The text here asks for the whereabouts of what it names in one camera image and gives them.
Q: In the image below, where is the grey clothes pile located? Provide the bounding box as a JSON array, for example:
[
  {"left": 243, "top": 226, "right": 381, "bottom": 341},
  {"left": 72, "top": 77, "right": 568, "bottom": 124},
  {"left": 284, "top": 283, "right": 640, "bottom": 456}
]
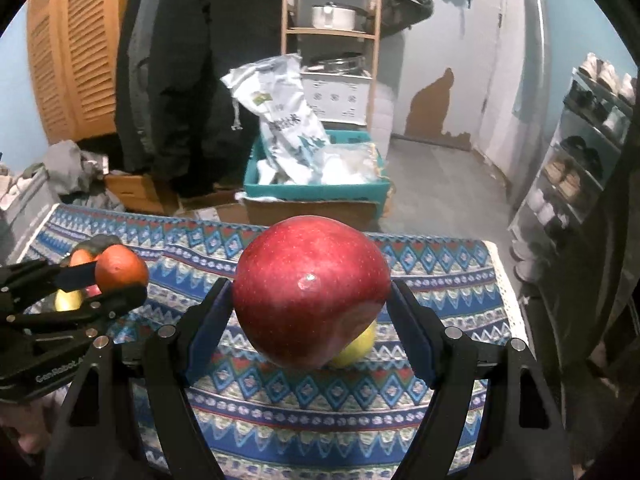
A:
[{"left": 42, "top": 140, "right": 126, "bottom": 211}]

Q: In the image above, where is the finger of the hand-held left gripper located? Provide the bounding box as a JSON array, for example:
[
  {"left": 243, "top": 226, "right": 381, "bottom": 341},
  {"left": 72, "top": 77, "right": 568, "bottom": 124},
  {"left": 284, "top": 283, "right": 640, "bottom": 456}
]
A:
[
  {"left": 0, "top": 259, "right": 97, "bottom": 307},
  {"left": 10, "top": 284, "right": 147, "bottom": 335}
]

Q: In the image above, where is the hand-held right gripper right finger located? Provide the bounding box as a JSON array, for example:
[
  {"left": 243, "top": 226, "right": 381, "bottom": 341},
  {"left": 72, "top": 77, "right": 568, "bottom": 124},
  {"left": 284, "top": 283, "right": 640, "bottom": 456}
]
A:
[{"left": 389, "top": 281, "right": 570, "bottom": 480}]

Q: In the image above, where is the blue patterned cloth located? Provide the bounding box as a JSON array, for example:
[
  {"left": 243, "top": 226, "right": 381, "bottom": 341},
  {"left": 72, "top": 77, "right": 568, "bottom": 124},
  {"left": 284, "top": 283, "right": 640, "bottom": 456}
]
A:
[{"left": 20, "top": 204, "right": 523, "bottom": 480}]

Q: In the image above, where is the white printed bag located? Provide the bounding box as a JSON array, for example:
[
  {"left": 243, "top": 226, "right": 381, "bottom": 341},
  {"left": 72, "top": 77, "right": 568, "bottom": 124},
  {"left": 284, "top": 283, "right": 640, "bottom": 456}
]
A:
[{"left": 221, "top": 54, "right": 332, "bottom": 184}]

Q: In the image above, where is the beige cloth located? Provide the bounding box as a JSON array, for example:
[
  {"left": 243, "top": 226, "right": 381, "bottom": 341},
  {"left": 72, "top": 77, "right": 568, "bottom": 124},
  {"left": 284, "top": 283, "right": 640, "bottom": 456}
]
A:
[{"left": 0, "top": 162, "right": 47, "bottom": 211}]

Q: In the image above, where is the person's left hand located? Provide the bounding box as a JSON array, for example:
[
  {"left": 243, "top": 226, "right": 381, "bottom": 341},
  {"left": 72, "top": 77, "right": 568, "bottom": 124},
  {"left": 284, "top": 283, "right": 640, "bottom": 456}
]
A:
[{"left": 0, "top": 396, "right": 52, "bottom": 457}]

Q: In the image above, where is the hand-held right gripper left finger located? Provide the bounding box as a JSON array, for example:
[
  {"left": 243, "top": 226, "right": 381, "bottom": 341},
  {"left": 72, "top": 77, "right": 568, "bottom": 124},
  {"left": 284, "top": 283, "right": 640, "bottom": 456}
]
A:
[{"left": 45, "top": 277, "right": 235, "bottom": 480}]

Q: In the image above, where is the wooden louvered cabinet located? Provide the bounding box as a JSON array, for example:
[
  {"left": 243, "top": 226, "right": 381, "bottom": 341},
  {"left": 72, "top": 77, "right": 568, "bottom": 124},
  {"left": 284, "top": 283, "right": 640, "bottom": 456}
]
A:
[{"left": 25, "top": 0, "right": 162, "bottom": 146}]

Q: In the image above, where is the metal bowl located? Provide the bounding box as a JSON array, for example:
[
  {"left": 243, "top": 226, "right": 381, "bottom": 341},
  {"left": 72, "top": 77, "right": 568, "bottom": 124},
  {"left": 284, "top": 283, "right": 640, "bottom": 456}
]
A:
[{"left": 305, "top": 52, "right": 365, "bottom": 74}]

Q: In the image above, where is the white door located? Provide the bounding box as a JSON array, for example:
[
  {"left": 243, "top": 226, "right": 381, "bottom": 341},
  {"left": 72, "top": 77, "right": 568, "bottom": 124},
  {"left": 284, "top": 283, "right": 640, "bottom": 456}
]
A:
[{"left": 477, "top": 0, "right": 549, "bottom": 187}]

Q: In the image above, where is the yellow green fruit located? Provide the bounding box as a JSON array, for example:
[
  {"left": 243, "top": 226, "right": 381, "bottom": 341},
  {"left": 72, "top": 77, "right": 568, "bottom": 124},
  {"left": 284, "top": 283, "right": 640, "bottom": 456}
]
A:
[{"left": 330, "top": 320, "right": 377, "bottom": 368}]

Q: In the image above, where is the flat cardboard box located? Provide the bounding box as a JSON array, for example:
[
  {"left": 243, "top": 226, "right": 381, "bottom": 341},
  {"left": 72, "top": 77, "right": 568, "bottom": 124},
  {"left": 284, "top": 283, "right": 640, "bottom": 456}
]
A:
[{"left": 180, "top": 189, "right": 251, "bottom": 224}]

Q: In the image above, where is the wooden drawer chest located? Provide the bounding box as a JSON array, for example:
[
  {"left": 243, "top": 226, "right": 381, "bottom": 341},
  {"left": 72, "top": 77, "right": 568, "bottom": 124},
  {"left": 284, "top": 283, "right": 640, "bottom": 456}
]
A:
[{"left": 104, "top": 172, "right": 181, "bottom": 216}]

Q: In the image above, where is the orange tangerine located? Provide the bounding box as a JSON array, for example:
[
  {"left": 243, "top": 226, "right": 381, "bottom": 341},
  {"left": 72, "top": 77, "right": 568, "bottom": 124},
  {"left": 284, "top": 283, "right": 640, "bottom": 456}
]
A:
[{"left": 95, "top": 245, "right": 150, "bottom": 293}]

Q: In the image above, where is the grey box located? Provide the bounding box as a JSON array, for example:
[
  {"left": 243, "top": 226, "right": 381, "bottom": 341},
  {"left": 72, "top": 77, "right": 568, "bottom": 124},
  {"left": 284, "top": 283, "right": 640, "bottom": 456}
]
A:
[{"left": 0, "top": 172, "right": 57, "bottom": 257}]

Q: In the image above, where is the white plastic basket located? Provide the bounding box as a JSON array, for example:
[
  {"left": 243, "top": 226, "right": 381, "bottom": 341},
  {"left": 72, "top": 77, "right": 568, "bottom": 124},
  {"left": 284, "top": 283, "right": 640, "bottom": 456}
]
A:
[{"left": 300, "top": 71, "right": 374, "bottom": 124}]

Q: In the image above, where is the teal box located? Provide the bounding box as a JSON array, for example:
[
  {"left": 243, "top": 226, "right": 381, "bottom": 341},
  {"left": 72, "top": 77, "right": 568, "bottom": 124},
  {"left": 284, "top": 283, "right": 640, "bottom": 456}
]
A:
[{"left": 244, "top": 129, "right": 392, "bottom": 204}]

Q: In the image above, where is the grey coat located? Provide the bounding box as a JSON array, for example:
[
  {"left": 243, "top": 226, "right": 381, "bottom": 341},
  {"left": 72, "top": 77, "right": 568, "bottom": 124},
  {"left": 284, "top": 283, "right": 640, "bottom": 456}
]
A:
[{"left": 127, "top": 0, "right": 171, "bottom": 128}]

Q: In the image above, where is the wooden shelf rack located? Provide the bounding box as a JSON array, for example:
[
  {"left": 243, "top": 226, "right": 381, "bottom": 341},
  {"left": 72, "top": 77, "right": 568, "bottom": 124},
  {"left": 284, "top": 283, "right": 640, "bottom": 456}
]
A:
[{"left": 280, "top": 0, "right": 385, "bottom": 137}]

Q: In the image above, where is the shoe rack with shoes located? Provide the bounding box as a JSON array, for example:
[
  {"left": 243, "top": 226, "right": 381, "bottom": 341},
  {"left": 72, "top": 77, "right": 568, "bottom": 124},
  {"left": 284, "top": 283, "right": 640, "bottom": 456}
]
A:
[{"left": 510, "top": 52, "right": 639, "bottom": 287}]

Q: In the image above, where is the clear plastic bag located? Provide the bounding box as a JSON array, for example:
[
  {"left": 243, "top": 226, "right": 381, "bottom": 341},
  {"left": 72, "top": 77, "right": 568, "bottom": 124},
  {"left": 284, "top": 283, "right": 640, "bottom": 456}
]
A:
[{"left": 320, "top": 142, "right": 389, "bottom": 186}]

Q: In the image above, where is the large cardboard box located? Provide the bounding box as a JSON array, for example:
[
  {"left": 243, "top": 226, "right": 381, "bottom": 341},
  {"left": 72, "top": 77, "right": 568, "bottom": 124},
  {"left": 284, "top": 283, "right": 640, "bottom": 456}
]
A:
[{"left": 242, "top": 195, "right": 387, "bottom": 234}]

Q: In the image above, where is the black coat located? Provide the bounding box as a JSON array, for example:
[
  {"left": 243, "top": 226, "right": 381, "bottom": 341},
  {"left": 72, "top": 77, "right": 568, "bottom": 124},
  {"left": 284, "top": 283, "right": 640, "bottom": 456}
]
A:
[{"left": 115, "top": 0, "right": 287, "bottom": 199}]

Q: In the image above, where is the dark grey hanging garment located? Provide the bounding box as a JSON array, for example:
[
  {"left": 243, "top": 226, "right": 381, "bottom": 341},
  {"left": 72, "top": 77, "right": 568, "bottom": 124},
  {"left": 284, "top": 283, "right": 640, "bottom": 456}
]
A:
[{"left": 380, "top": 0, "right": 437, "bottom": 37}]

